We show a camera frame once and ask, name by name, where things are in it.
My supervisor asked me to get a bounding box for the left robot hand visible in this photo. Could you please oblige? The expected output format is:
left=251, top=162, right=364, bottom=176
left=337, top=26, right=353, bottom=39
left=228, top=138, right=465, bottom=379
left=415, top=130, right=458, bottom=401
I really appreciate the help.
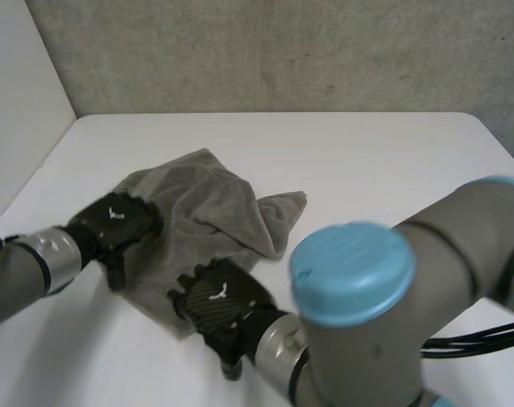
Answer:
left=64, top=191, right=165, bottom=292

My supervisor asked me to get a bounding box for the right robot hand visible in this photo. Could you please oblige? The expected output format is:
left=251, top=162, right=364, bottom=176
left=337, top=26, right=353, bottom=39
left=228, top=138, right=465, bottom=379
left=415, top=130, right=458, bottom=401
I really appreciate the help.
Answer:
left=167, top=256, right=290, bottom=381

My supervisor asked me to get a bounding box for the grey towel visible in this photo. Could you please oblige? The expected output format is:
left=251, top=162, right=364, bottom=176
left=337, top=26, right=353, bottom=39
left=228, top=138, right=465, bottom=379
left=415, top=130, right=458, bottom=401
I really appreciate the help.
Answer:
left=112, top=147, right=308, bottom=340

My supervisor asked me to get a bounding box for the black cable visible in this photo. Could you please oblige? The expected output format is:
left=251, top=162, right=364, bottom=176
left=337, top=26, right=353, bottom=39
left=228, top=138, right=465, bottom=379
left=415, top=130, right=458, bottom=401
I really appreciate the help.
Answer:
left=418, top=318, right=514, bottom=360

